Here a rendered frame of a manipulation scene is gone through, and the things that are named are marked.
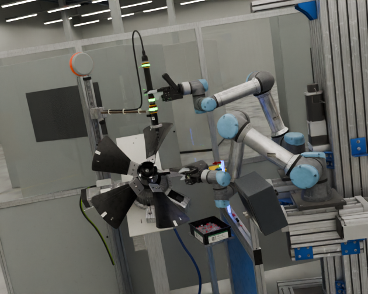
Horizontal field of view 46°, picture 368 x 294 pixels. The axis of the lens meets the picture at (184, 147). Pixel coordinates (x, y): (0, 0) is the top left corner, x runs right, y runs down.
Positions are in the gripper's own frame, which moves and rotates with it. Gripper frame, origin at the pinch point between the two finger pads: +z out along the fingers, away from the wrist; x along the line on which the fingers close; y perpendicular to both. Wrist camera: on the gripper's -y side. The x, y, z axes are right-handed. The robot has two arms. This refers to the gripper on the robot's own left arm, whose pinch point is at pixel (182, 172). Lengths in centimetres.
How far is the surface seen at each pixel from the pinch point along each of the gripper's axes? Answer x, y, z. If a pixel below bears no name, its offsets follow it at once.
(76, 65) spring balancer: -70, 0, 80
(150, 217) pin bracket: 22.0, 18.8, 15.8
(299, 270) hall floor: 129, -101, 9
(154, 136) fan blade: -19.3, -4.9, 23.6
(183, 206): 20.0, 4.0, 2.2
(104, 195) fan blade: 0.0, 38.9, 23.4
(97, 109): -39, 1, 69
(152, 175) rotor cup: -2.8, 14.2, 9.1
